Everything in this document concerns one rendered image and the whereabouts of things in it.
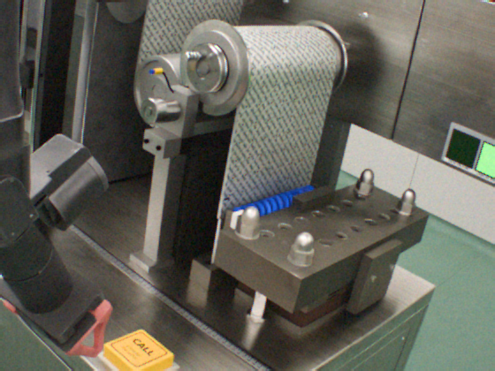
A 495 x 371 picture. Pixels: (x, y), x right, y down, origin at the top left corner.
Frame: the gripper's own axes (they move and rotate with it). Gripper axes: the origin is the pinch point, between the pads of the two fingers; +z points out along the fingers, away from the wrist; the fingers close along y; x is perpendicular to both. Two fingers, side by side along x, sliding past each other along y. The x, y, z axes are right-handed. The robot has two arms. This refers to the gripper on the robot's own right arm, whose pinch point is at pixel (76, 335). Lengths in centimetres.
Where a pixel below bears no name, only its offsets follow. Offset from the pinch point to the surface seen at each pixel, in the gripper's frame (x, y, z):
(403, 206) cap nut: -59, -9, 34
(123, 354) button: -5.2, 4.3, 17.0
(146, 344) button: -8.7, 3.8, 19.1
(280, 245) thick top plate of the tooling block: -33.6, -1.2, 21.0
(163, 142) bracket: -33.8, 18.9, 9.3
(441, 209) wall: -224, 38, 235
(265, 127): -46.8, 9.7, 13.0
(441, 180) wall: -233, 44, 221
